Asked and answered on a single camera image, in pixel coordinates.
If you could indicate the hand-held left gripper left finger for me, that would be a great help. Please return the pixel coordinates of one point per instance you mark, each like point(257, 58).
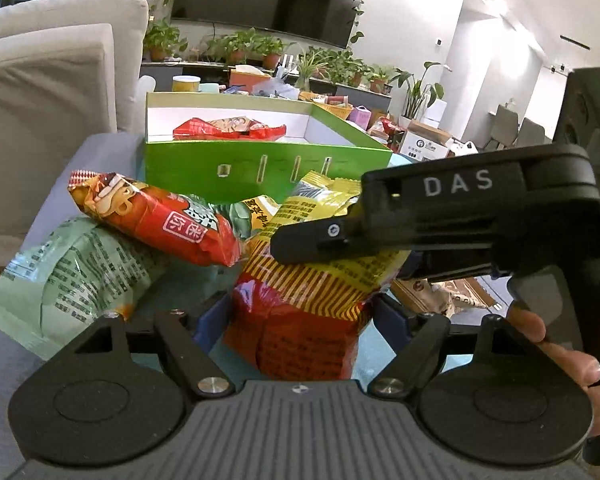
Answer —
point(211, 327)

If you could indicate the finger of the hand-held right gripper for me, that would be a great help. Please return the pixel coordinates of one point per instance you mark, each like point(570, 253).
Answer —
point(320, 240)

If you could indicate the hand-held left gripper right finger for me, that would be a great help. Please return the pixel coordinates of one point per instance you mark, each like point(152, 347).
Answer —
point(387, 317)

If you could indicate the brown snack packet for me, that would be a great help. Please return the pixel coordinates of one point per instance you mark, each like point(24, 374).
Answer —
point(445, 296)

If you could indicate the yellow and red snack bag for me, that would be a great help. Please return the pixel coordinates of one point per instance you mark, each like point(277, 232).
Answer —
point(300, 310)

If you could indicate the green cardboard box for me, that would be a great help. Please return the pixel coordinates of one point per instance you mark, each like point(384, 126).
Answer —
point(205, 160)

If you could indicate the dark green snack bag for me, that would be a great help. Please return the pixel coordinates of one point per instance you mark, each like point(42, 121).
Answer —
point(237, 220)

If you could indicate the grey chair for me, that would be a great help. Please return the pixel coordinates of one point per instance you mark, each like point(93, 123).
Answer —
point(502, 127)
point(530, 132)

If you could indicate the white printed cardboard box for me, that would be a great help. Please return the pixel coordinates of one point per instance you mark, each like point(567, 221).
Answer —
point(425, 142)

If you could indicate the red-orange noodle snack packet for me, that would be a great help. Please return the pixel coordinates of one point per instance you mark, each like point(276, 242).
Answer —
point(155, 220)

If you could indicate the pink bag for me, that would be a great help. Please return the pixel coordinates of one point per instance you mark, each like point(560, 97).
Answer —
point(361, 115)

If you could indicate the tall leafy plant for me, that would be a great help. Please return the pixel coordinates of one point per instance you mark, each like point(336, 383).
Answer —
point(420, 90)

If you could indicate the yellow woven basket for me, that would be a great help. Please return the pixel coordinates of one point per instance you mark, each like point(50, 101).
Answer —
point(312, 96)

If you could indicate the pale green snack bag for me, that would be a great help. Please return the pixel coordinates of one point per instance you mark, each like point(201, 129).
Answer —
point(70, 280)

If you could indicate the red snack packet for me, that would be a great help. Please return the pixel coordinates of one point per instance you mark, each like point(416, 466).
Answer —
point(215, 130)

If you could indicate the potted green plant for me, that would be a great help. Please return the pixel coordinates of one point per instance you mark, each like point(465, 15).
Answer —
point(237, 45)
point(162, 40)
point(272, 52)
point(380, 77)
point(350, 67)

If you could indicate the grassy plant in glass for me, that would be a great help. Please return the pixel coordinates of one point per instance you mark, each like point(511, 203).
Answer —
point(307, 67)

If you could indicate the orange box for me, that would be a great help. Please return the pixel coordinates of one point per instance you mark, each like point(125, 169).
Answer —
point(250, 80)

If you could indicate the white and yellow tub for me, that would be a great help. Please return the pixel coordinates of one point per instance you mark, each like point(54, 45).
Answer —
point(186, 82)

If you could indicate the white sofa cushion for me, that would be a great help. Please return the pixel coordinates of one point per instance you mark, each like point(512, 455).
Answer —
point(40, 110)

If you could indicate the white sofa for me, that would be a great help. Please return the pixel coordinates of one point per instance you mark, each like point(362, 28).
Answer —
point(55, 10)

